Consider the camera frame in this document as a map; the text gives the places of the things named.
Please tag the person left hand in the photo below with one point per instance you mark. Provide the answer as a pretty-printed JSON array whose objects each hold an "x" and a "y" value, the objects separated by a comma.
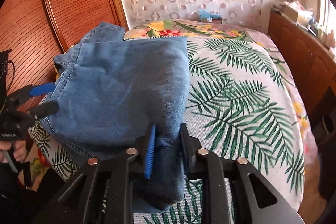
[{"x": 20, "y": 151}]

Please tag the blue tissue box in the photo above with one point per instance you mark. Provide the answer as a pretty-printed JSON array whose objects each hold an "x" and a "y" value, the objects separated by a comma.
[{"x": 211, "y": 17}]

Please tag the floral bed sheet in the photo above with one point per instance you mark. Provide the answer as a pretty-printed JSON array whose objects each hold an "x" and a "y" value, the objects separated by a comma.
[{"x": 189, "y": 28}]

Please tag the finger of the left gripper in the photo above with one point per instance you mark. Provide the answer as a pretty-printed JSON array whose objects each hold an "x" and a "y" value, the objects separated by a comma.
[
  {"x": 26, "y": 93},
  {"x": 43, "y": 110}
]

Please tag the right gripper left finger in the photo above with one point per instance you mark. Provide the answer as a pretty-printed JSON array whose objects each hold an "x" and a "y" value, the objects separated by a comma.
[{"x": 145, "y": 158}]

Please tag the blue denim jeans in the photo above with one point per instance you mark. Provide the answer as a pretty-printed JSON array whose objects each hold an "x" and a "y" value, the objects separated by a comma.
[{"x": 109, "y": 91}]

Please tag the cardboard box on sideboard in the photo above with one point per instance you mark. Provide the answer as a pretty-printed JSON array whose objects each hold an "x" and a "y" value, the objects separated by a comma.
[{"x": 298, "y": 14}]

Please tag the wooden slatted wardrobe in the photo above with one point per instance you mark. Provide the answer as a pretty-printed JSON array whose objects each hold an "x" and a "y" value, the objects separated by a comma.
[{"x": 35, "y": 31}]

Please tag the window with wooden frame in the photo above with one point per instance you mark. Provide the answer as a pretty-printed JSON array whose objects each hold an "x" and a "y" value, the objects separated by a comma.
[{"x": 326, "y": 14}]

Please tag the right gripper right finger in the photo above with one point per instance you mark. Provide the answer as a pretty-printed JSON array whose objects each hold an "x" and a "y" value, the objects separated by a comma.
[{"x": 194, "y": 164}]

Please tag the palm leaf print blanket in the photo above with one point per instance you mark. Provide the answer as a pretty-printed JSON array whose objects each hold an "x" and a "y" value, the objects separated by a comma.
[{"x": 237, "y": 103}]

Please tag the wooden sideboard cabinet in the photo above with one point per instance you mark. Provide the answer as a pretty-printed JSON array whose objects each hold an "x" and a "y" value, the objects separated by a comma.
[{"x": 310, "y": 80}]

